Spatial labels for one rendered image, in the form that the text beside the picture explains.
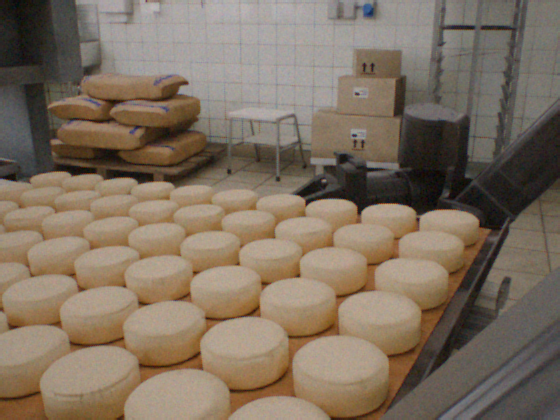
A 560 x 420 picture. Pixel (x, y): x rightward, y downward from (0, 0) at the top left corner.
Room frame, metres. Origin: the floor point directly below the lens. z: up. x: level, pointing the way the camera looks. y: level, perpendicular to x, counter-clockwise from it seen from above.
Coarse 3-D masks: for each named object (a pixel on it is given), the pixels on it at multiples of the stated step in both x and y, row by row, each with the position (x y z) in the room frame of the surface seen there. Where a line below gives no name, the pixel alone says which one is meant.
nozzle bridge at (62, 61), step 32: (0, 0) 0.96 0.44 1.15; (32, 0) 0.97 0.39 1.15; (64, 0) 0.97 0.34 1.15; (0, 32) 0.96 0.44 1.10; (32, 32) 0.97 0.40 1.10; (64, 32) 0.96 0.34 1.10; (0, 64) 0.95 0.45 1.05; (32, 64) 0.96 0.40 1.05; (64, 64) 0.96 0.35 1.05; (0, 96) 1.04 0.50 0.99; (32, 96) 1.02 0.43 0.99; (0, 128) 1.05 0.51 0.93; (32, 128) 1.01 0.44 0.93; (32, 160) 1.01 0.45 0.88
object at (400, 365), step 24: (360, 216) 0.55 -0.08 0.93; (480, 240) 0.47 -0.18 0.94; (264, 288) 0.39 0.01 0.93; (456, 288) 0.38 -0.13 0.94; (336, 312) 0.35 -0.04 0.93; (432, 312) 0.34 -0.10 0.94; (312, 336) 0.32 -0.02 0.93; (192, 360) 0.29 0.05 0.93; (408, 360) 0.28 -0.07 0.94; (288, 384) 0.27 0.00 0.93; (0, 408) 0.26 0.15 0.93; (24, 408) 0.25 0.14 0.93; (384, 408) 0.24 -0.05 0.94
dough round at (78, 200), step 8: (72, 192) 0.63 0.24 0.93; (80, 192) 0.63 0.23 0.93; (88, 192) 0.63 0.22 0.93; (96, 192) 0.63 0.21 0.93; (56, 200) 0.61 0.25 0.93; (64, 200) 0.60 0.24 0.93; (72, 200) 0.60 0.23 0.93; (80, 200) 0.60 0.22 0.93; (88, 200) 0.60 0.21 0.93; (56, 208) 0.60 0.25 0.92; (64, 208) 0.59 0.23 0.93; (72, 208) 0.59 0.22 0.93; (80, 208) 0.59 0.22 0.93; (88, 208) 0.60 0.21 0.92
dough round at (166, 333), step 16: (160, 304) 0.33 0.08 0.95; (176, 304) 0.33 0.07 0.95; (192, 304) 0.33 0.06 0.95; (128, 320) 0.31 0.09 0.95; (144, 320) 0.31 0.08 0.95; (160, 320) 0.31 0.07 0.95; (176, 320) 0.31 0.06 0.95; (192, 320) 0.31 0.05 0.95; (128, 336) 0.30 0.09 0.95; (144, 336) 0.29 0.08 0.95; (160, 336) 0.29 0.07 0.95; (176, 336) 0.29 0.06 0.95; (192, 336) 0.30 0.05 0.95; (144, 352) 0.29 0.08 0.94; (160, 352) 0.29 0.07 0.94; (176, 352) 0.29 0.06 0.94; (192, 352) 0.30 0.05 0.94
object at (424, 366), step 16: (480, 224) 0.50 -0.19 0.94; (496, 240) 0.44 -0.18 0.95; (480, 256) 0.44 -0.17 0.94; (496, 256) 0.43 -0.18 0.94; (480, 272) 0.38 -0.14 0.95; (464, 288) 0.38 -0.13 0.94; (480, 288) 0.38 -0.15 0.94; (464, 304) 0.33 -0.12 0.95; (448, 320) 0.33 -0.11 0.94; (464, 320) 0.33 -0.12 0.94; (432, 336) 0.31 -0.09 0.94; (448, 336) 0.29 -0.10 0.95; (432, 352) 0.29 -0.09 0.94; (448, 352) 0.29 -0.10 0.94; (416, 368) 0.28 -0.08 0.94; (432, 368) 0.26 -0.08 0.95; (416, 384) 0.26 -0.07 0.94; (400, 400) 0.25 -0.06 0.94
